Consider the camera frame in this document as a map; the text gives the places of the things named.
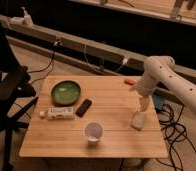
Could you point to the white wall plug left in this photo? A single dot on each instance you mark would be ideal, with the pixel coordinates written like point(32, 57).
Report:
point(57, 43)

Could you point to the white wall plug right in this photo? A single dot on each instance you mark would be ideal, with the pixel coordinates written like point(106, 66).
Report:
point(125, 61)

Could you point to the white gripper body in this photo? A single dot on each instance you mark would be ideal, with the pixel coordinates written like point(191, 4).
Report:
point(145, 86)

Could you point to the black remote control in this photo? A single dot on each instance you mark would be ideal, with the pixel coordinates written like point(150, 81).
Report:
point(83, 107)

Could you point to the white spray bottle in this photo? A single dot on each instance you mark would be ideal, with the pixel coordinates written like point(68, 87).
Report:
point(26, 19)

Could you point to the black office chair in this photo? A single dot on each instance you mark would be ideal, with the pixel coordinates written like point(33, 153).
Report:
point(14, 83)

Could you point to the blue box on floor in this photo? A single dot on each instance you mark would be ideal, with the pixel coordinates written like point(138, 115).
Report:
point(158, 102)

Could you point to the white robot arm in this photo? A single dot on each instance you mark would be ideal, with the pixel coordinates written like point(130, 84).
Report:
point(160, 69)

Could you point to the white sponge block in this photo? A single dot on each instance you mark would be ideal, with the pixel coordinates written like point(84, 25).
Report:
point(138, 120)

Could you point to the white paper cup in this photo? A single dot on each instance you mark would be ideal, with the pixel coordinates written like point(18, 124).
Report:
point(93, 132)

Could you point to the white wall plug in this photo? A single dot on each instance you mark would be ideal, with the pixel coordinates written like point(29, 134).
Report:
point(125, 61)
point(57, 43)

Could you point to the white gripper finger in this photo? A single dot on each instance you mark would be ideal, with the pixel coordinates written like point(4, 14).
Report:
point(144, 103)

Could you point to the white toothpaste tube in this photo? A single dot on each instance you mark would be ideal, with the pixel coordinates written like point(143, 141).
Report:
point(57, 113)

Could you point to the green ceramic bowl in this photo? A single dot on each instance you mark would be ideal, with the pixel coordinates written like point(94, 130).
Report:
point(66, 93)

